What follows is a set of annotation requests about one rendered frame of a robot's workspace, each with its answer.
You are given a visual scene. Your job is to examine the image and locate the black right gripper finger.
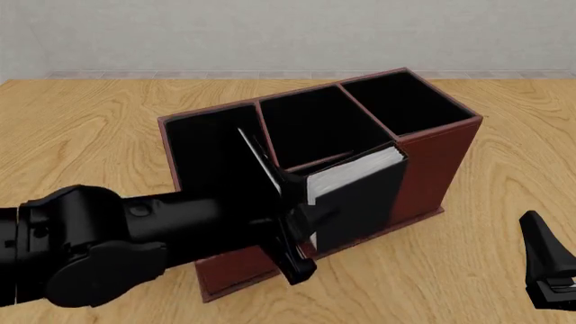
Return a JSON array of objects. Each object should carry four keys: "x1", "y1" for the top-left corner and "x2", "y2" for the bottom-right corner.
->
[{"x1": 518, "y1": 211, "x2": 576, "y2": 282}]

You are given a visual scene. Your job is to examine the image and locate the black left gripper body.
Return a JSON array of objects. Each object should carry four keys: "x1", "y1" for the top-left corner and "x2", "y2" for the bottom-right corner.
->
[{"x1": 237, "y1": 127, "x2": 319, "y2": 286}]

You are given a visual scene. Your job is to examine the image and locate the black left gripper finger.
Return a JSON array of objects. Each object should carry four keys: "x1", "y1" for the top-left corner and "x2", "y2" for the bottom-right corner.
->
[
  {"x1": 281, "y1": 170, "x2": 312, "y2": 204},
  {"x1": 293, "y1": 204, "x2": 341, "y2": 238}
]

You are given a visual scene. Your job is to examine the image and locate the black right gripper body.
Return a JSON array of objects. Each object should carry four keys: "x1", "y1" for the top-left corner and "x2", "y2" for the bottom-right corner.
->
[{"x1": 526, "y1": 275, "x2": 576, "y2": 311}]

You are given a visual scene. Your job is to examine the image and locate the black book with white pages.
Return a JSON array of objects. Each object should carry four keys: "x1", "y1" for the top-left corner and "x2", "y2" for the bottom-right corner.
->
[{"x1": 305, "y1": 140, "x2": 410, "y2": 254}]

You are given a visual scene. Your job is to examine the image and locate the red-brown desk caddy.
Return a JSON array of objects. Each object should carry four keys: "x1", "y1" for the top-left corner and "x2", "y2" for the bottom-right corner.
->
[{"x1": 157, "y1": 67, "x2": 485, "y2": 304}]

